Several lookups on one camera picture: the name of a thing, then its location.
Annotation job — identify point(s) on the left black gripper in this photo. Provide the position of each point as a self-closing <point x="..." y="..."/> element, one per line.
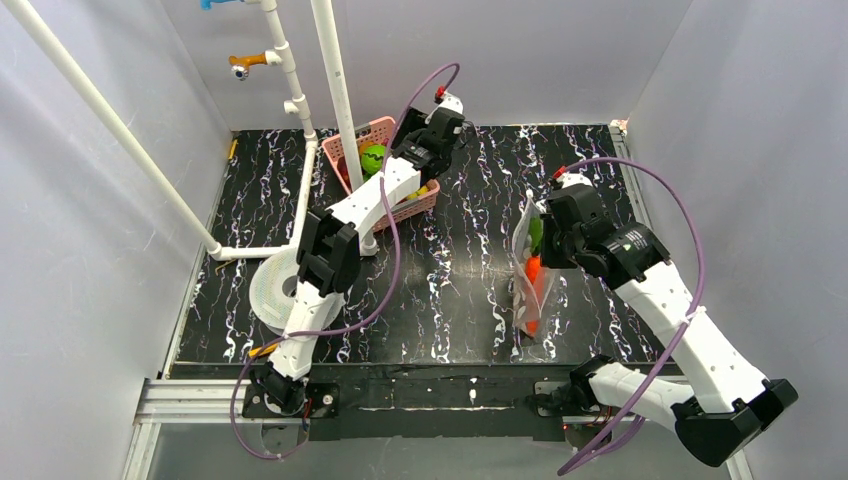
<point x="411" y="152"/>

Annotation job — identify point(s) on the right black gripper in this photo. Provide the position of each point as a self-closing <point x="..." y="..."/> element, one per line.
<point x="553" y="242"/>

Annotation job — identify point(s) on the orange toy carrot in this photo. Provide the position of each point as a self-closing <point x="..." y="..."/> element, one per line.
<point x="533" y="263"/>

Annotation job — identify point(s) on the clear polka dot zip bag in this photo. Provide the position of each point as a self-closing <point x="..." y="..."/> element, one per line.
<point x="530" y="287"/>

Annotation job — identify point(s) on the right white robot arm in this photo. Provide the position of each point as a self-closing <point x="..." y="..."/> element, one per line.
<point x="726" y="402"/>

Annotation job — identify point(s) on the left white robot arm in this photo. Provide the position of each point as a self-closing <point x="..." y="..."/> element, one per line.
<point x="299" y="291"/>

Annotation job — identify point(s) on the yellow toy bananas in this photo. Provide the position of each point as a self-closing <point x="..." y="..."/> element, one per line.
<point x="418" y="193"/>

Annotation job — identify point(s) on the green toy watermelon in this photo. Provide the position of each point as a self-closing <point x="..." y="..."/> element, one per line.
<point x="371" y="159"/>

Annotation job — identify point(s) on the orange toy faucet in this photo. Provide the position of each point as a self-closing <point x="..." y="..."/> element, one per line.
<point x="240" y="66"/>

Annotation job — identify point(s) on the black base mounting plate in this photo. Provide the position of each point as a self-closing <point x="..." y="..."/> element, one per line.
<point x="354" y="401"/>

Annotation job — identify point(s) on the blue toy faucet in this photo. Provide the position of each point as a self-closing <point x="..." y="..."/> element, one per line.
<point x="209" y="4"/>

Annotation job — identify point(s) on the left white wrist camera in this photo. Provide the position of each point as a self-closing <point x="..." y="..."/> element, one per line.
<point x="444" y="99"/>

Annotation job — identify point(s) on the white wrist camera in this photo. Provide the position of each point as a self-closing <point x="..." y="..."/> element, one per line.
<point x="570" y="182"/>
<point x="444" y="99"/>

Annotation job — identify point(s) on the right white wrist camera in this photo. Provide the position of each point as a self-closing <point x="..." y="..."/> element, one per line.
<point x="570" y="182"/>

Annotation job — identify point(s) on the orange handled screwdriver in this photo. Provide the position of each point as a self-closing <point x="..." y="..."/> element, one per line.
<point x="263" y="351"/>

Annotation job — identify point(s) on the white PVC pipe frame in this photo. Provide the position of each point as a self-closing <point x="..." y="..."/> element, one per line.
<point x="108" y="132"/>

